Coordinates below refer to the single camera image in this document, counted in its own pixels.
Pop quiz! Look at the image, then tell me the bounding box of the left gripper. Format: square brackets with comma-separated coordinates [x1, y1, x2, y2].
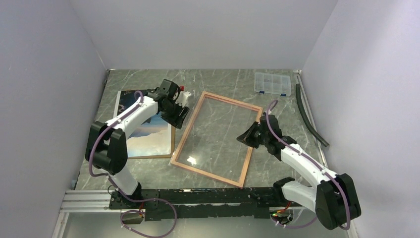
[160, 98, 190, 129]

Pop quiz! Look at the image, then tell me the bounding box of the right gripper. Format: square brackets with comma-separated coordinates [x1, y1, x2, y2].
[237, 120, 269, 148]

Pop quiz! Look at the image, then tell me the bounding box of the seascape photo print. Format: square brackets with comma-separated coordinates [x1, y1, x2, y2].
[112, 90, 173, 158]

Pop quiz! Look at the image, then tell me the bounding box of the clear acrylic sheet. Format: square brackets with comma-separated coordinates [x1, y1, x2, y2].
[175, 97, 260, 183]

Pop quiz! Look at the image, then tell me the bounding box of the pink picture frame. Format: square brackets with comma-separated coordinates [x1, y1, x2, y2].
[169, 91, 264, 189]

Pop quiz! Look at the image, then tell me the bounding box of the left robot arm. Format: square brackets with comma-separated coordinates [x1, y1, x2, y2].
[85, 79, 191, 208]

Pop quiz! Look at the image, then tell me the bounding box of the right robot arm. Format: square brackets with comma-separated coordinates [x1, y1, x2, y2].
[237, 114, 362, 230]

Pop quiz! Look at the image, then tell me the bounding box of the brown backing board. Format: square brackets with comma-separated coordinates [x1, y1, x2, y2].
[122, 89, 176, 160]

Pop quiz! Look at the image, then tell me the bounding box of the clear plastic organizer box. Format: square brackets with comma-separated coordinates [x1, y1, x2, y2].
[254, 72, 292, 97]

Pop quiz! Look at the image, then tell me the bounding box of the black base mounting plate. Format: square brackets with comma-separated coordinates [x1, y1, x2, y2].
[108, 187, 297, 221]

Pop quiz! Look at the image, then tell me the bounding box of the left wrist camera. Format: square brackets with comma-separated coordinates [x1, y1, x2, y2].
[175, 86, 191, 107]

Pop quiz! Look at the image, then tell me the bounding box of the black corrugated hose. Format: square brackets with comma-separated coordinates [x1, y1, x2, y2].
[295, 83, 330, 147]

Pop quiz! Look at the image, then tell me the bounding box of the aluminium extrusion rail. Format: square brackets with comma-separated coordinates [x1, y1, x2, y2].
[60, 187, 352, 214]

